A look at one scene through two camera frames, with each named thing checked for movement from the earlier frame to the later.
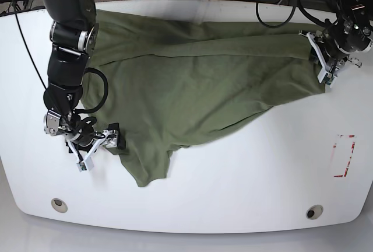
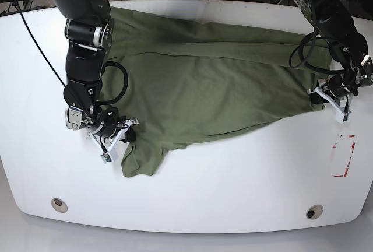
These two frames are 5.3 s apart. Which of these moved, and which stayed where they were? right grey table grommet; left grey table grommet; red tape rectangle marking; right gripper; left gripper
Moved: left gripper; right gripper
Stayed: red tape rectangle marking; right grey table grommet; left grey table grommet
